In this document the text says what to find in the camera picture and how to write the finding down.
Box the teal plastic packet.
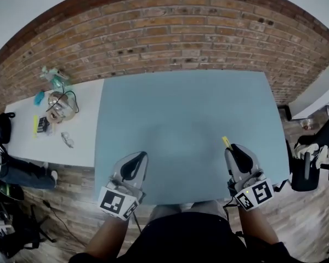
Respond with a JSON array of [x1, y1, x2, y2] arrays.
[[50, 74, 71, 89]]

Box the light green plastic wrapper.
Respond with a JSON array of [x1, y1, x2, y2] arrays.
[[40, 65, 59, 81]]

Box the yellow utility knife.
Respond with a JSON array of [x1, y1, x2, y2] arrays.
[[222, 136, 234, 151]]

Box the beige cloth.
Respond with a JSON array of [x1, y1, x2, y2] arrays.
[[293, 142, 329, 167]]

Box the black office chair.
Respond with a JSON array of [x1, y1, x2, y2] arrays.
[[286, 116, 329, 193]]

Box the clear safety glasses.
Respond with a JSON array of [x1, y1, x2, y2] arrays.
[[60, 131, 76, 149]]

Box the black tripod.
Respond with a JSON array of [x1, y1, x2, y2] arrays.
[[0, 201, 58, 258]]

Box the person's right forearm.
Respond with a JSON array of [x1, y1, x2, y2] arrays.
[[237, 204, 280, 249]]

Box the teal cloth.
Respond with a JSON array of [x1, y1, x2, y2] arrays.
[[33, 91, 46, 107]]

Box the clear plastic bag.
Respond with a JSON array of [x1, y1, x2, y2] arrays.
[[46, 90, 77, 123]]

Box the white side table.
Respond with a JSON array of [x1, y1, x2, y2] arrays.
[[4, 78, 105, 168]]

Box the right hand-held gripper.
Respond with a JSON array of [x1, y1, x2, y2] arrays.
[[224, 143, 275, 211]]

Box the light blue table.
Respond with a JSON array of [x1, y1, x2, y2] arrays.
[[94, 70, 291, 205]]

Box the person's left forearm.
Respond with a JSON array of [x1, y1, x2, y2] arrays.
[[84, 214, 130, 258]]

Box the black floor cable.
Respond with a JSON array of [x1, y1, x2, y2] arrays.
[[42, 199, 87, 247]]

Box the small black box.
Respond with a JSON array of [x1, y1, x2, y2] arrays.
[[37, 116, 50, 134]]

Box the white desk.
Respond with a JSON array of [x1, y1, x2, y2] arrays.
[[288, 61, 329, 121]]

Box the person's black shirt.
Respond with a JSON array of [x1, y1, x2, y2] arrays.
[[68, 211, 294, 263]]

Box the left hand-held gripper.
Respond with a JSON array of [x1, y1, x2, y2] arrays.
[[98, 151, 149, 221]]

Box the person's grey shorts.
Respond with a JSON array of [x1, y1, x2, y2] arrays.
[[148, 199, 229, 225]]

